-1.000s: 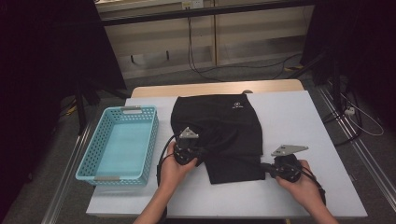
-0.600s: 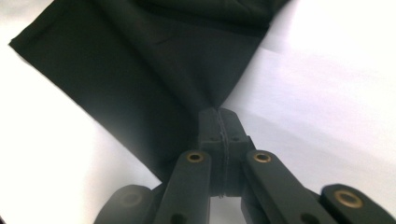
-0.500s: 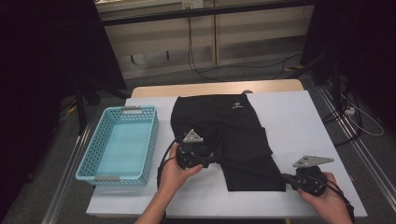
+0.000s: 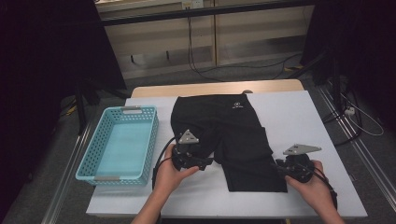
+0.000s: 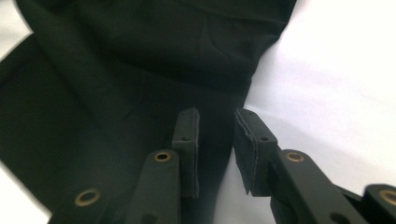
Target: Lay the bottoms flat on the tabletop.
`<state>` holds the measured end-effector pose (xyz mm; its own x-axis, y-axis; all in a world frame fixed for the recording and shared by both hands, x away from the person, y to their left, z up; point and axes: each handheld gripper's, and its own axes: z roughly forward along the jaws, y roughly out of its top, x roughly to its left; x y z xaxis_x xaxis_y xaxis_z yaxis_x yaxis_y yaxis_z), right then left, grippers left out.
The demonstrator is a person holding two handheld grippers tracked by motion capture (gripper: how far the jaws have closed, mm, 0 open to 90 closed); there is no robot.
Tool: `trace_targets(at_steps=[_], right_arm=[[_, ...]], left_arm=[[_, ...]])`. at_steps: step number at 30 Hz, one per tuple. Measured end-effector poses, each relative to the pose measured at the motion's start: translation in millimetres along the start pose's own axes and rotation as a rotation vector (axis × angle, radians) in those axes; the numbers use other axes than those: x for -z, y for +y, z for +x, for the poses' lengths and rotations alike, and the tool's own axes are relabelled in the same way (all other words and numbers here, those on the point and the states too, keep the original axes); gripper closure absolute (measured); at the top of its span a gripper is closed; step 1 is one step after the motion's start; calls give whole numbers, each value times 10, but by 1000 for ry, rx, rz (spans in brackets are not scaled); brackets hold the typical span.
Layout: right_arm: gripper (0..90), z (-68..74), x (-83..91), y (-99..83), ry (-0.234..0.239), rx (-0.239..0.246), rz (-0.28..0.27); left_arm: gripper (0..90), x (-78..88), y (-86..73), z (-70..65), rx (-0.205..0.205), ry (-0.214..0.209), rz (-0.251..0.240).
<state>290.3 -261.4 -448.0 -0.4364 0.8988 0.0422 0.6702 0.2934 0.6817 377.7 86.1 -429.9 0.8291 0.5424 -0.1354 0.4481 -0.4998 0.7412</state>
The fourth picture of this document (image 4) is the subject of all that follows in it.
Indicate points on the black metal stand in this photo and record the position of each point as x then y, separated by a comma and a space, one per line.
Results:
334, 81

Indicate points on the black shorts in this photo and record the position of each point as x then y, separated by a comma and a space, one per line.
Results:
236, 140

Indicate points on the black curtain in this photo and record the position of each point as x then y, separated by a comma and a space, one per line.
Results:
46, 46
367, 37

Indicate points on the light blue plastic basket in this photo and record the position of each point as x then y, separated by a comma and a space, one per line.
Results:
121, 149

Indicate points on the person's left hand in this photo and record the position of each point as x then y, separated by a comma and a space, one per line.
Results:
169, 179

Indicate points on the person's right hand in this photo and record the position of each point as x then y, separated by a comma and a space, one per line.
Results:
317, 193

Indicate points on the white wall socket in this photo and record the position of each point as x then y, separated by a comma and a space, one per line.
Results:
192, 3

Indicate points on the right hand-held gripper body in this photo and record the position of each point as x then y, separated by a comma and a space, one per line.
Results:
299, 166

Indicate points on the beige wooden cabinet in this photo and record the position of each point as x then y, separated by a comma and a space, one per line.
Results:
249, 31

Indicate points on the aluminium floor rail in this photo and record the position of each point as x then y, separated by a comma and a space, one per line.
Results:
368, 158
67, 177

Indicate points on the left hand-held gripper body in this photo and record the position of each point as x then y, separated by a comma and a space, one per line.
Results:
183, 158

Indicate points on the dark round table grommet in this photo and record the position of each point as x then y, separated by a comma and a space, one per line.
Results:
247, 91

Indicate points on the wooden table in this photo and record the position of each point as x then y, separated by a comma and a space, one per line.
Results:
186, 88

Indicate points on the white power adapter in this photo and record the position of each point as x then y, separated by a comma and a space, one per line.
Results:
349, 111

